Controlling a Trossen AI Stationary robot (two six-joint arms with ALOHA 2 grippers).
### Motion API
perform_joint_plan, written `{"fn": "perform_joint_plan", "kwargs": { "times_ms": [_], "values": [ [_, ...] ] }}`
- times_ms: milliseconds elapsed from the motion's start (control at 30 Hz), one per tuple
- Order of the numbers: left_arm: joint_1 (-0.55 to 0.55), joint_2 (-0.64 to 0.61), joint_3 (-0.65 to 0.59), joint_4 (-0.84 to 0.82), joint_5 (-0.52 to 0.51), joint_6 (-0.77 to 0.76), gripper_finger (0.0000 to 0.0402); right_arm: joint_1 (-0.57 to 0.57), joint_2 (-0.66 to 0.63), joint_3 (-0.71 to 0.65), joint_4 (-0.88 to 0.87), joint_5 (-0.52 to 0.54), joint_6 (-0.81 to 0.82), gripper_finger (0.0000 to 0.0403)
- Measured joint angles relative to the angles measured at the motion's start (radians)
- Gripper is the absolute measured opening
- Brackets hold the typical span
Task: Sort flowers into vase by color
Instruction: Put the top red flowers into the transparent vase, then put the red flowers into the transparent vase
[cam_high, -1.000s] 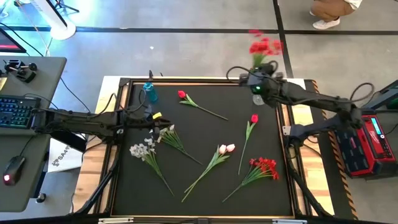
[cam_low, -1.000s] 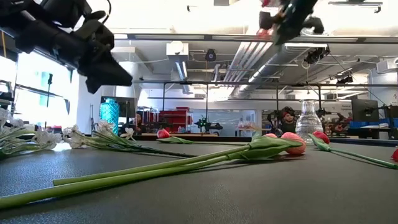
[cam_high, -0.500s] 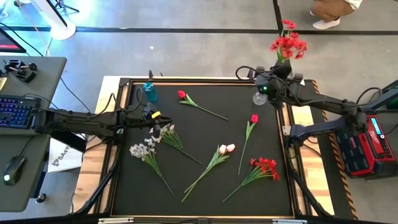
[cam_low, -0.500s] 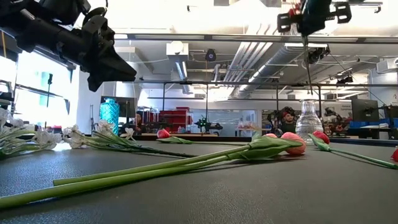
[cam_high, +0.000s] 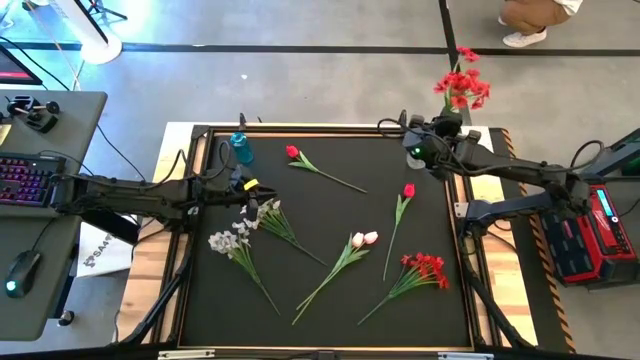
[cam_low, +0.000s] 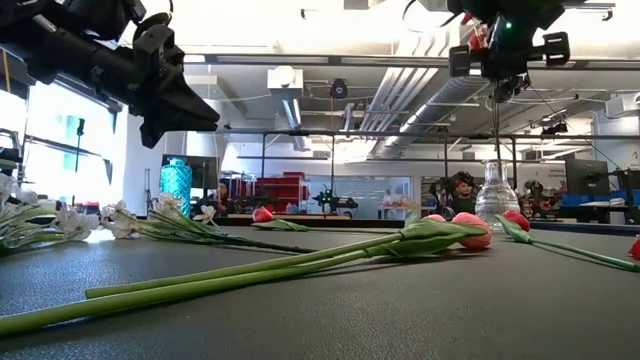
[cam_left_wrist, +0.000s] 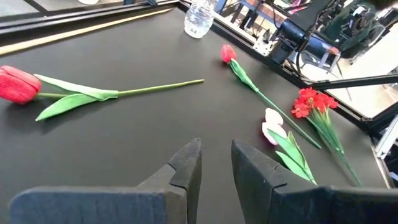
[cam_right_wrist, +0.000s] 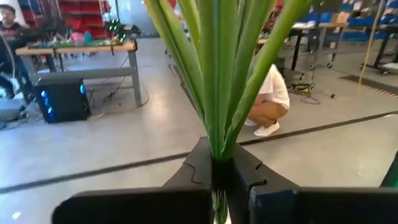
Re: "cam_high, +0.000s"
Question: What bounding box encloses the black floor cable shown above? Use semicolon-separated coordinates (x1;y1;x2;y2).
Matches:
94;123;147;182
0;35;71;92

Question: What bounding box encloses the white round floor stand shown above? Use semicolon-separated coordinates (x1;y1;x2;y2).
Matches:
49;0;124;66

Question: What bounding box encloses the blue glass vase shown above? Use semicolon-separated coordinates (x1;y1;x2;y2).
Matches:
229;131;255;166

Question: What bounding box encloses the white printed paper bag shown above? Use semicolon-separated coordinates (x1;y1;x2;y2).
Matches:
75;222;136;279

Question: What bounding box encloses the white blossom bunch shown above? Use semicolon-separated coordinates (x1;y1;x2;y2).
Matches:
239;198;329;267
208;221;281;316

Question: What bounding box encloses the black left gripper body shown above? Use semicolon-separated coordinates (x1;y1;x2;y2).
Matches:
217;164;264;204

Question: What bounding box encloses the red blossom bunch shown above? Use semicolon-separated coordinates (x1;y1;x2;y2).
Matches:
357;252;450;326
432;45;492;115

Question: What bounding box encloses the backlit computer keyboard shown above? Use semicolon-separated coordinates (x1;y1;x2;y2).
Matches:
0;152;68;208

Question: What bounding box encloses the black tripod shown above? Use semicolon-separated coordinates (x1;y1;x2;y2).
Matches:
84;0;129;24

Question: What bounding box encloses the silver metal bracket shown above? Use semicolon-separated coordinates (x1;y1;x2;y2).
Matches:
437;351;495;360
158;348;216;360

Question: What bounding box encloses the pink artificial tulip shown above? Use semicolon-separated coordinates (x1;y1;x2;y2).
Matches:
296;230;380;312
292;232;366;326

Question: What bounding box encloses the black table mat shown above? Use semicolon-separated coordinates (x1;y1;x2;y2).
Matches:
179;134;474;349

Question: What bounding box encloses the red black tool case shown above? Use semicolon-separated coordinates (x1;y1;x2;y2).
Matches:
542;184;640;287

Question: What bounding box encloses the red artificial tulip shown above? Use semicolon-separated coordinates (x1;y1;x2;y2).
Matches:
285;144;369;195
382;183;417;282

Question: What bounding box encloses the hazard striped floor mat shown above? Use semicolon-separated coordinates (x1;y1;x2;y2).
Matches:
489;127;577;354

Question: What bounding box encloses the black computer mouse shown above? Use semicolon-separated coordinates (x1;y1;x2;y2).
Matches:
4;249;42;300

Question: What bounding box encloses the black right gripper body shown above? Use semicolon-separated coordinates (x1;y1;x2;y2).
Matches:
402;127;446;176

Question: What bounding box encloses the dark teal case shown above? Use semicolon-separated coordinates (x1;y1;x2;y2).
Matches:
582;128;640;181

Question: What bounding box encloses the grey desk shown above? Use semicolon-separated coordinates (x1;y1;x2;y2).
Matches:
0;89;109;342

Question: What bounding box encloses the dark computer monitor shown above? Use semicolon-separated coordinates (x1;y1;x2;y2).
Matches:
0;44;44;86

